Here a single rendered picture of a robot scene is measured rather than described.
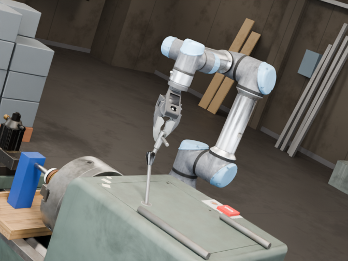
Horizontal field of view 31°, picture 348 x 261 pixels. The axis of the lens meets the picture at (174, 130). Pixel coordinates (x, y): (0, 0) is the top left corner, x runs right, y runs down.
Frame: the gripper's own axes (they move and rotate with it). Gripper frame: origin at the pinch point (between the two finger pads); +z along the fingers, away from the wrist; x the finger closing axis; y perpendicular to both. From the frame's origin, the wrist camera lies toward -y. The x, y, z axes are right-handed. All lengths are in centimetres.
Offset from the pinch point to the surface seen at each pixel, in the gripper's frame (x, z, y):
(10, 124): 46, 29, 63
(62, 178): 25.6, 25.2, 4.9
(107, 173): 11.0, 18.9, 5.4
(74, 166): 22.6, 20.8, 7.9
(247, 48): -311, -16, 819
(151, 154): 4.5, 2.0, -15.6
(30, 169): 34, 36, 36
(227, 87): -299, 58, 808
